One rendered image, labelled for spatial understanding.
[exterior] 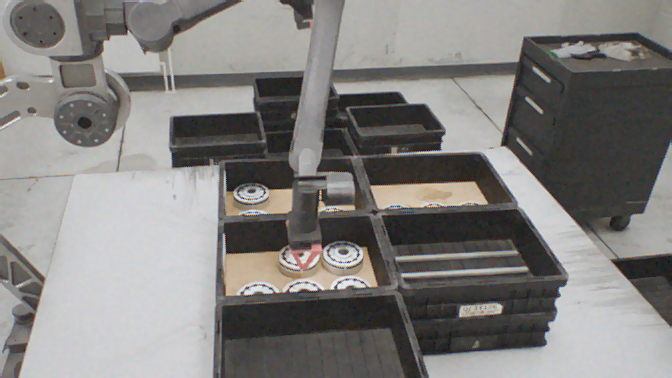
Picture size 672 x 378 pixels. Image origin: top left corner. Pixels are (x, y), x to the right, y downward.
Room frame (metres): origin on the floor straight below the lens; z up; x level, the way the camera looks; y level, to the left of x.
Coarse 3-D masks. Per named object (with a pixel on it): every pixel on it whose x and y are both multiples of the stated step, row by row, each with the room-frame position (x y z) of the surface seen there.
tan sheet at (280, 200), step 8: (232, 192) 1.55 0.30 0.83; (272, 192) 1.56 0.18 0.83; (280, 192) 1.57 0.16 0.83; (288, 192) 1.57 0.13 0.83; (232, 200) 1.51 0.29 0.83; (272, 200) 1.52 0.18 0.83; (280, 200) 1.52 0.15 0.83; (288, 200) 1.53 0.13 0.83; (232, 208) 1.47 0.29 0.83; (264, 208) 1.48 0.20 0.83; (272, 208) 1.48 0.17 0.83; (280, 208) 1.48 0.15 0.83; (288, 208) 1.48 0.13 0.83; (320, 208) 1.49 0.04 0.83; (344, 208) 1.50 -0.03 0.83; (352, 208) 1.50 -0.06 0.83
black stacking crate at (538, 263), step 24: (408, 216) 1.34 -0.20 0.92; (432, 216) 1.35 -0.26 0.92; (456, 216) 1.36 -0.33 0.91; (480, 216) 1.37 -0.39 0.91; (504, 216) 1.38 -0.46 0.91; (408, 240) 1.34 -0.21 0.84; (432, 240) 1.35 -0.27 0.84; (456, 240) 1.36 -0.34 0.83; (480, 240) 1.37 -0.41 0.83; (504, 240) 1.38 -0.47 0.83; (528, 240) 1.30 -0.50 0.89; (408, 264) 1.26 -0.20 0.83; (432, 264) 1.26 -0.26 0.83; (456, 264) 1.27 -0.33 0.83; (480, 264) 1.27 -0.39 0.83; (504, 264) 1.28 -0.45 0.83; (528, 264) 1.27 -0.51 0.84; (552, 264) 1.17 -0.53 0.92; (552, 288) 1.12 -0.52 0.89; (408, 312) 1.06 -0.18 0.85; (432, 312) 1.07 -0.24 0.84; (456, 312) 1.07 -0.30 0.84; (504, 312) 1.10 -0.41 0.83; (528, 312) 1.11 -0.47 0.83; (552, 312) 1.11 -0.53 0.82
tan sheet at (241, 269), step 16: (240, 256) 1.26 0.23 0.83; (256, 256) 1.26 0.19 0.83; (272, 256) 1.26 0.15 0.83; (320, 256) 1.27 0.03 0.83; (368, 256) 1.28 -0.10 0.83; (240, 272) 1.19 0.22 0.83; (256, 272) 1.20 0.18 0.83; (272, 272) 1.20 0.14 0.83; (320, 272) 1.21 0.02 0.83; (368, 272) 1.22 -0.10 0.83; (240, 288) 1.13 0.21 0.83
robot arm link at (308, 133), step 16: (320, 0) 1.29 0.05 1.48; (336, 0) 1.29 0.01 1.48; (320, 16) 1.27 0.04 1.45; (336, 16) 1.28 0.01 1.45; (320, 32) 1.25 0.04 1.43; (336, 32) 1.26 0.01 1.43; (320, 48) 1.23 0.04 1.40; (320, 64) 1.22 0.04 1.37; (304, 80) 1.20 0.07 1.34; (320, 80) 1.20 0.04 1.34; (304, 96) 1.18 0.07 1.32; (320, 96) 1.18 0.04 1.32; (304, 112) 1.15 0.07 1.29; (320, 112) 1.16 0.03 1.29; (304, 128) 1.13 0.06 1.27; (320, 128) 1.14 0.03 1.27; (304, 144) 1.11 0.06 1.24; (320, 144) 1.12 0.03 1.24; (288, 160) 1.14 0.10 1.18
